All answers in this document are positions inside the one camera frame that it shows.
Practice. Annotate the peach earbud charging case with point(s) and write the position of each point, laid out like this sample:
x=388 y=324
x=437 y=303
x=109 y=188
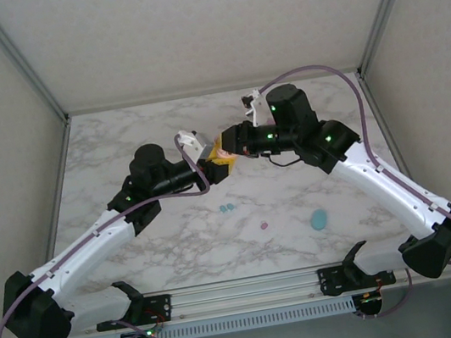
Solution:
x=217 y=139

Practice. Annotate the lilac earbud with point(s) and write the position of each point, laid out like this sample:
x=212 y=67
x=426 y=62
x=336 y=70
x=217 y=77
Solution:
x=264 y=223
x=263 y=227

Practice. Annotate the blue earbud charging case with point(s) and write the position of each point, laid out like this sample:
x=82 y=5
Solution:
x=319 y=219

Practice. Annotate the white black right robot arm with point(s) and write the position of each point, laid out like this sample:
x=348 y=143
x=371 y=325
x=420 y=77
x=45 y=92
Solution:
x=379 y=192

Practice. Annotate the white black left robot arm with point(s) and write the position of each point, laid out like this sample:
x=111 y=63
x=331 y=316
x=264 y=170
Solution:
x=88 y=248

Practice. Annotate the blue earbud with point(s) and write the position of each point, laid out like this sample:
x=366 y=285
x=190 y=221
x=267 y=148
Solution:
x=231 y=207
x=223 y=209

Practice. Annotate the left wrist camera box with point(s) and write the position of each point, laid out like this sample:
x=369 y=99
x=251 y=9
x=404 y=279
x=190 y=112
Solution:
x=188 y=138

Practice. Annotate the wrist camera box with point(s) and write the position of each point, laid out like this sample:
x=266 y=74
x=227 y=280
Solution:
x=247 y=100
x=188 y=138

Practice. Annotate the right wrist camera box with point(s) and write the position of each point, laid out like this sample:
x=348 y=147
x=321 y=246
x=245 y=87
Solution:
x=247 y=100

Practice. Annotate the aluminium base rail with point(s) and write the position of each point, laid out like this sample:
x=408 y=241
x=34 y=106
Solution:
x=245 y=294

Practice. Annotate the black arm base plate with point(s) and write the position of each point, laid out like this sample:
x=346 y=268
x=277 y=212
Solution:
x=165 y=296
x=330 y=285

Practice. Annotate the aluminium frame post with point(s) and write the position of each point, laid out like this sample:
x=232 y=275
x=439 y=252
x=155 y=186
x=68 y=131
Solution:
x=21 y=59
x=386 y=2

